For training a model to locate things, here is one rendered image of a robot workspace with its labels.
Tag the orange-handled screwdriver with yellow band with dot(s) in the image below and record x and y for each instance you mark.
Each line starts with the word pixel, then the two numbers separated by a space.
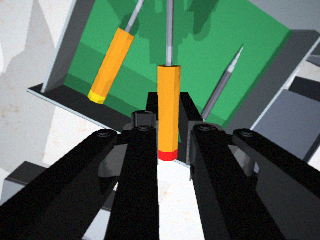
pixel 113 60

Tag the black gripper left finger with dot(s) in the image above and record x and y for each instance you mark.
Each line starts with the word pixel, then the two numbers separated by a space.
pixel 62 202

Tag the white tool board on black stand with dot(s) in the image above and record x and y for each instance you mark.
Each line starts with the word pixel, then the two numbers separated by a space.
pixel 314 60

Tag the orange-handled screwdriver with red end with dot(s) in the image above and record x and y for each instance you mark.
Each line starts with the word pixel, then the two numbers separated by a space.
pixel 168 95

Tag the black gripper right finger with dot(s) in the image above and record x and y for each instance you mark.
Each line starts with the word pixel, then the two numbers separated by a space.
pixel 229 206

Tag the dark grey drawer chest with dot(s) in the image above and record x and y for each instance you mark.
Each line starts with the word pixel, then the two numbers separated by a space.
pixel 207 35

